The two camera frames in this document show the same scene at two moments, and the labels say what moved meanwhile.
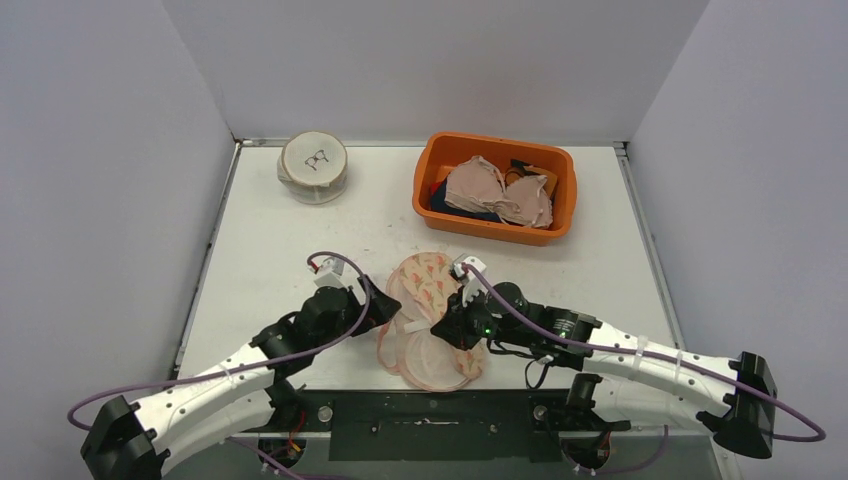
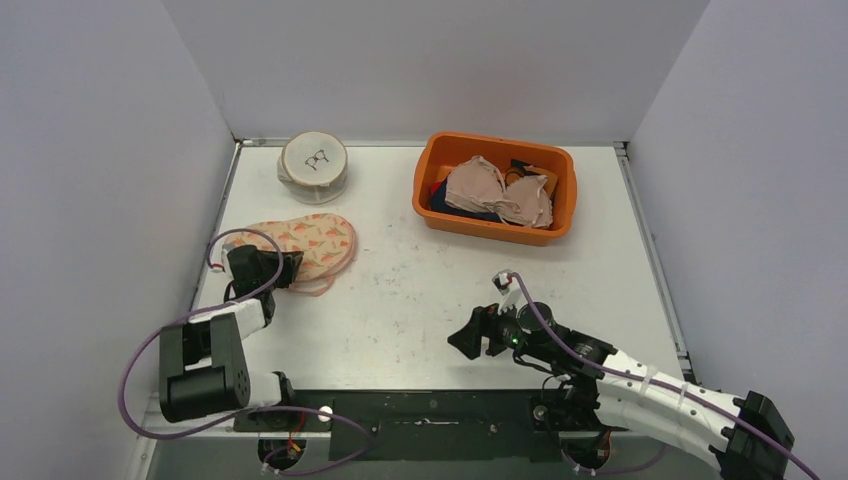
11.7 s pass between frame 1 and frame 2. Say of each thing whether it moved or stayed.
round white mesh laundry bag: stayed
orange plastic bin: stayed
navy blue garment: stayed
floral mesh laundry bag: moved
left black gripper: moved
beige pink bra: stayed
